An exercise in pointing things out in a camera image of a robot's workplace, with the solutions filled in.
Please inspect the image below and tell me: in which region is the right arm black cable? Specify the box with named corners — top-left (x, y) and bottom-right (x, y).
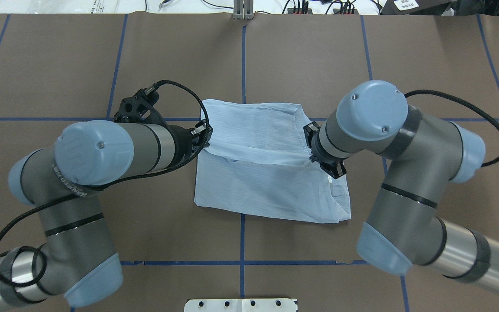
top-left (403, 90), bottom-right (499, 167)

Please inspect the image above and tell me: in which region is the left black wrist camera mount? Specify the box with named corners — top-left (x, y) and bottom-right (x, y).
top-left (113, 87), bottom-right (165, 127)

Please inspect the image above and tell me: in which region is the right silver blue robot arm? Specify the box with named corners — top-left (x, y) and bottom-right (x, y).
top-left (303, 80), bottom-right (499, 294)

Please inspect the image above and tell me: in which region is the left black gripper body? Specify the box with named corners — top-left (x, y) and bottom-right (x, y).
top-left (169, 122), bottom-right (213, 167)

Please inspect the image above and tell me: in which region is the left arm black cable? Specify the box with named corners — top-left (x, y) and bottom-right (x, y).
top-left (0, 80), bottom-right (210, 289)

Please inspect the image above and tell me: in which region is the aluminium frame post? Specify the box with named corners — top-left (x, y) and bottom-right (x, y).
top-left (233, 0), bottom-right (255, 20)

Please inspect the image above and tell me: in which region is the orange black connector box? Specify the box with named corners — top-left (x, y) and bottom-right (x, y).
top-left (282, 0), bottom-right (313, 15)

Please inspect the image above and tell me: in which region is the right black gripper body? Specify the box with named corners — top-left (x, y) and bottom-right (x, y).
top-left (303, 122), bottom-right (348, 179)

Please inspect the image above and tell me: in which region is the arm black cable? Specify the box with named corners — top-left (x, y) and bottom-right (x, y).
top-left (403, 90), bottom-right (499, 167)
top-left (0, 80), bottom-right (210, 289)

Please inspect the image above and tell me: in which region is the light blue button-up shirt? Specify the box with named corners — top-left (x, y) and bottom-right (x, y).
top-left (194, 99), bottom-right (352, 224)

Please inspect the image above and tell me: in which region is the white camera mast base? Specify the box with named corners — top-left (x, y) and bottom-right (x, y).
top-left (184, 298), bottom-right (299, 312)

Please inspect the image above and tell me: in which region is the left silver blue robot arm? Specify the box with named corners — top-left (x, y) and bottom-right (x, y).
top-left (0, 119), bottom-right (212, 312)

